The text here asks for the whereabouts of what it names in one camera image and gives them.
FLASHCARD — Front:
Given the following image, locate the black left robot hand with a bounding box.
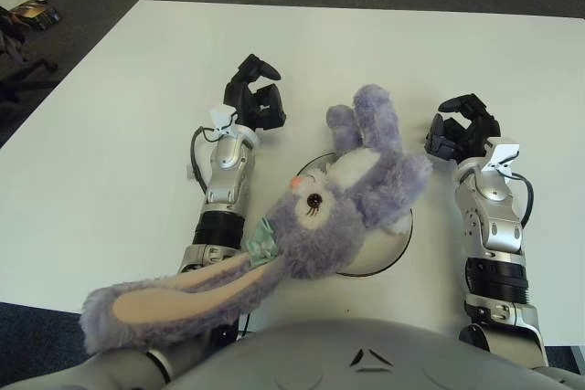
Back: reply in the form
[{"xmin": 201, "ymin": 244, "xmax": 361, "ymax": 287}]
[{"xmin": 223, "ymin": 54, "xmax": 288, "ymax": 131}]

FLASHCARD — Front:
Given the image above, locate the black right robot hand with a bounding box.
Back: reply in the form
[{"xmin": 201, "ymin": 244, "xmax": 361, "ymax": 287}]
[{"xmin": 423, "ymin": 93, "xmax": 502, "ymax": 163}]

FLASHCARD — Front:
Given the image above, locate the purple plush rabbit doll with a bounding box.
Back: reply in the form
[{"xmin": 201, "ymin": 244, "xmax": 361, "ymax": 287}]
[{"xmin": 80, "ymin": 83, "xmax": 433, "ymax": 354}]

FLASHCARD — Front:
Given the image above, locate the white plate with black rim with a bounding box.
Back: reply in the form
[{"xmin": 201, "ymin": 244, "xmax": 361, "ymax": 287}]
[{"xmin": 294, "ymin": 152, "xmax": 415, "ymax": 278}]

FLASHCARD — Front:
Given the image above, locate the grey robot torso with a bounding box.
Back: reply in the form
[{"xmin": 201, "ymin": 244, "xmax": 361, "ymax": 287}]
[{"xmin": 0, "ymin": 316, "xmax": 585, "ymax": 390}]

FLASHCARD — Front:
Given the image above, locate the dark printed box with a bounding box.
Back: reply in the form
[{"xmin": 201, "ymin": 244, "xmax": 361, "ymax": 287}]
[{"xmin": 11, "ymin": 0, "xmax": 63, "ymax": 30}]

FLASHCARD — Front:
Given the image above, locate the black office chair base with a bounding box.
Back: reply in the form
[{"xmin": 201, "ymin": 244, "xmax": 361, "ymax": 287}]
[{"xmin": 0, "ymin": 5, "xmax": 60, "ymax": 103}]

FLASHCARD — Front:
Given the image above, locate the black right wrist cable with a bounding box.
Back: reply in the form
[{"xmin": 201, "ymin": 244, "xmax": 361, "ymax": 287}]
[{"xmin": 509, "ymin": 170, "xmax": 536, "ymax": 229}]

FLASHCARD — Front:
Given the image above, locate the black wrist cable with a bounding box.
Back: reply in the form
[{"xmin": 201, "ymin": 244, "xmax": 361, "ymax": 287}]
[
  {"xmin": 189, "ymin": 124, "xmax": 229, "ymax": 195},
  {"xmin": 509, "ymin": 170, "xmax": 536, "ymax": 229}
]

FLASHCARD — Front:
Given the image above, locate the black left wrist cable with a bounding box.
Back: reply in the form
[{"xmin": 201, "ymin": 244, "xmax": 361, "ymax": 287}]
[{"xmin": 189, "ymin": 124, "xmax": 229, "ymax": 195}]

